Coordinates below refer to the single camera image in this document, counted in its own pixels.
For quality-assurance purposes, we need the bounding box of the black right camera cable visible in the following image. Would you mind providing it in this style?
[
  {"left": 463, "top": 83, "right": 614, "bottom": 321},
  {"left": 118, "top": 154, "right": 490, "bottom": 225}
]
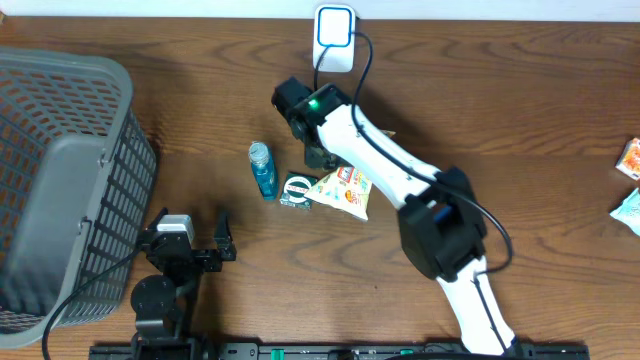
[{"left": 313, "top": 31, "right": 515, "bottom": 357}]

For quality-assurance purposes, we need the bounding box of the yellow snack bag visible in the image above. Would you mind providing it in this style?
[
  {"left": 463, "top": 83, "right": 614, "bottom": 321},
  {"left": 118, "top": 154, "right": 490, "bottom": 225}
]
[{"left": 305, "top": 166, "right": 373, "bottom": 221}]

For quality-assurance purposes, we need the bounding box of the teal liquid bottle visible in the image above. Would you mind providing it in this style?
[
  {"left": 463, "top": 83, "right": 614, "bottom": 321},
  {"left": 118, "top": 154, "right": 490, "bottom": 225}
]
[{"left": 248, "top": 141, "right": 279, "bottom": 201}]

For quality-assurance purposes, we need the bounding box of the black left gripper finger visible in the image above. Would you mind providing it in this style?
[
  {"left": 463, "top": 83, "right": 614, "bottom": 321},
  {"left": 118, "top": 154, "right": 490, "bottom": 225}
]
[
  {"left": 214, "top": 211, "right": 237, "bottom": 261},
  {"left": 149, "top": 207, "right": 168, "bottom": 230}
]

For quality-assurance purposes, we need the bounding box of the light teal wipes packet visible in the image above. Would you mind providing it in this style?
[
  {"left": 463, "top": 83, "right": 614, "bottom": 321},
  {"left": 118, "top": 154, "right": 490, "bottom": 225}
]
[{"left": 609, "top": 188, "right": 640, "bottom": 236}]

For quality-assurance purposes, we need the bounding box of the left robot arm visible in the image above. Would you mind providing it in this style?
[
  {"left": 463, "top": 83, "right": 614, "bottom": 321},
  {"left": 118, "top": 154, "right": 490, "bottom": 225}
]
[{"left": 130, "top": 209, "right": 237, "bottom": 359}]

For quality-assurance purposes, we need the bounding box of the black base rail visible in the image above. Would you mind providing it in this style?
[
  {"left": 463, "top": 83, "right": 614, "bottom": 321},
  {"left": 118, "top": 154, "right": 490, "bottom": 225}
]
[{"left": 88, "top": 341, "right": 591, "bottom": 360}]

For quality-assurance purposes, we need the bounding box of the grey plastic shopping basket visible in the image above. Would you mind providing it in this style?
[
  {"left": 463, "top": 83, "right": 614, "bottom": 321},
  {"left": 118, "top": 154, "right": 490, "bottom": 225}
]
[{"left": 1, "top": 47, "right": 157, "bottom": 348}]

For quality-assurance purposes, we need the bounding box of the small dark green box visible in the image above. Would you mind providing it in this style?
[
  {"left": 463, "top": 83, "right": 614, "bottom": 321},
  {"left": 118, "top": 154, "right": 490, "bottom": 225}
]
[{"left": 279, "top": 172, "right": 318, "bottom": 210}]

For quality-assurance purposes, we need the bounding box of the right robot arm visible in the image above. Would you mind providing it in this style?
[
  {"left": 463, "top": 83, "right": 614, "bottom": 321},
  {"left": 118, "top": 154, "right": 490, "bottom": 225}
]
[{"left": 271, "top": 77, "right": 516, "bottom": 356}]

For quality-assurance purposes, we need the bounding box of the black left camera cable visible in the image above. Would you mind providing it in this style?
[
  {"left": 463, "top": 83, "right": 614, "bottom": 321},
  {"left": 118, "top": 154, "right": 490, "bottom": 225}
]
[{"left": 40, "top": 247, "right": 144, "bottom": 360}]

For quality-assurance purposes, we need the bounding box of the black camera cable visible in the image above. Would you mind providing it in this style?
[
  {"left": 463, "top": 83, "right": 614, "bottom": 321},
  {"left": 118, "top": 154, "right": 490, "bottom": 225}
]
[
  {"left": 313, "top": 31, "right": 515, "bottom": 357},
  {"left": 40, "top": 247, "right": 144, "bottom": 360}
]

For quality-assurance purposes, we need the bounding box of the white barcode scanner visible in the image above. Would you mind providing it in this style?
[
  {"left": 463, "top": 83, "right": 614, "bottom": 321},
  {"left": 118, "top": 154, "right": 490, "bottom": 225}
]
[{"left": 312, "top": 4, "right": 356, "bottom": 73}]

